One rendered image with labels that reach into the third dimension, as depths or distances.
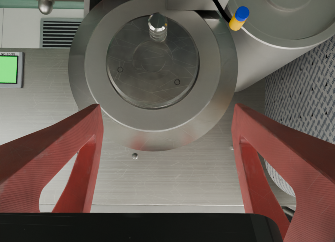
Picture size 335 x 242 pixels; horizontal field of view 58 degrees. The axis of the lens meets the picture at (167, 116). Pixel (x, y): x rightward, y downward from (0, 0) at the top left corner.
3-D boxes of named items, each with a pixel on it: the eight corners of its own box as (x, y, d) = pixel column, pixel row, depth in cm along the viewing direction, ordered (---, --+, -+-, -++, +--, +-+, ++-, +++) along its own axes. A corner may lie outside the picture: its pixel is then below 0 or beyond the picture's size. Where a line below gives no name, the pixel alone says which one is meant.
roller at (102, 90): (220, -4, 26) (222, 131, 25) (192, 67, 52) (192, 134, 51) (85, -5, 26) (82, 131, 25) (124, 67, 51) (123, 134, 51)
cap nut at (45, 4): (52, -12, 58) (51, 11, 57) (58, -4, 61) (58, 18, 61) (32, -13, 58) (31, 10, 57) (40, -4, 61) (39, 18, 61)
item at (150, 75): (95, 95, 24) (117, 5, 24) (100, 98, 26) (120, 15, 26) (188, 115, 24) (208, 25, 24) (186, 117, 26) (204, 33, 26)
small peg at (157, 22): (166, 31, 22) (147, 30, 22) (166, 43, 24) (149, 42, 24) (167, 12, 22) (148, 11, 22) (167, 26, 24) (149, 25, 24)
